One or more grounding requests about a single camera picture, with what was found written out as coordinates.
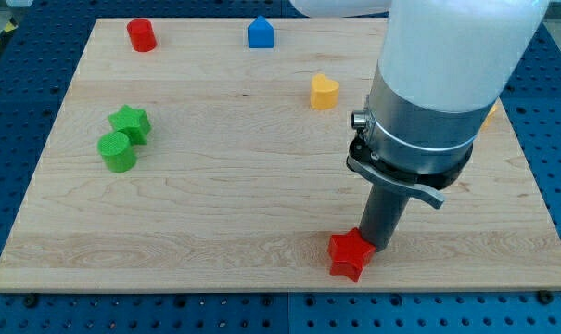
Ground red star block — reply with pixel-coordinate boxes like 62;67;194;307
327;227;376;282

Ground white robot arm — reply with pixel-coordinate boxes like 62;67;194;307
291;0;549;188

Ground yellow block behind arm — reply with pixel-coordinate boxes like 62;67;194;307
480;104;498;131

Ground green star block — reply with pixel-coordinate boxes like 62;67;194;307
108;105;151;145

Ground yellow heart block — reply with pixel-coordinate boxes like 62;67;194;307
310;73;340;110

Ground light wooden board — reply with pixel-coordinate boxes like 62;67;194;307
0;19;561;294

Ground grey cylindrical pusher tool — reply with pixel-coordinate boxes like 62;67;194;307
346;156;445;252

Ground blue house-shaped block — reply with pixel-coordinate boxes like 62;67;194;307
247;16;274;48

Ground green cylinder block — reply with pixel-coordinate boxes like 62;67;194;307
97;132;136;173

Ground red cylinder block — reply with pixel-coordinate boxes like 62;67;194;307
126;19;158;52

